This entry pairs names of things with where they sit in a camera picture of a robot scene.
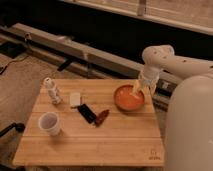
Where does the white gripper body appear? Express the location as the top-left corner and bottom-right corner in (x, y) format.
(138, 65), (161, 94)

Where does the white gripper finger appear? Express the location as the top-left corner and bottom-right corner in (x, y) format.
(132, 80), (142, 96)

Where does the orange ceramic bowl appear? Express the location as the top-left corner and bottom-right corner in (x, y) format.
(113, 85), (145, 111)

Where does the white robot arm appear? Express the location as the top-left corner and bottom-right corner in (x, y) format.
(138, 45), (213, 171)

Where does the black rectangular bar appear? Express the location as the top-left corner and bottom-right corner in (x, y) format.
(77, 104), (96, 123)

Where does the white rectangular block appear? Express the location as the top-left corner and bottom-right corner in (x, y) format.
(70, 92), (81, 108)

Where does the white paper cup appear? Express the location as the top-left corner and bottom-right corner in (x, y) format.
(38, 112), (61, 136)

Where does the long metal rail beam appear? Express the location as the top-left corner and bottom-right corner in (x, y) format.
(0, 22), (183, 88)

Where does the black handle on floor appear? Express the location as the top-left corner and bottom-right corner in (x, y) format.
(0, 123), (25, 137)

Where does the black cable on floor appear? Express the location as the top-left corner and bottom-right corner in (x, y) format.
(0, 53), (31, 76)

